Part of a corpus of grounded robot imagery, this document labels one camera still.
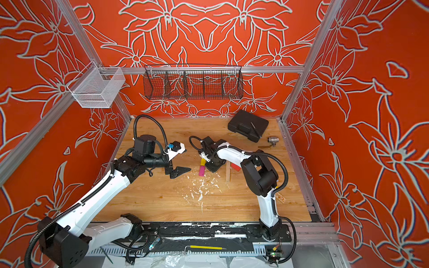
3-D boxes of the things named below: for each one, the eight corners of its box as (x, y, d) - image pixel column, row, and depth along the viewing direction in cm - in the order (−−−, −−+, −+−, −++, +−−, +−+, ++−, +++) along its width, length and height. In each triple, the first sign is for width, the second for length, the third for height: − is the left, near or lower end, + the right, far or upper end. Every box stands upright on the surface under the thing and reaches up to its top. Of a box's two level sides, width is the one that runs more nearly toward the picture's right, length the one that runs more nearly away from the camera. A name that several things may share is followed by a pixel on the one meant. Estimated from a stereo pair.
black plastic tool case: (226, 130, 114) (226, 124, 109) (240, 113, 126) (241, 106, 121) (256, 145, 106) (258, 138, 101) (268, 124, 118) (271, 118, 113)
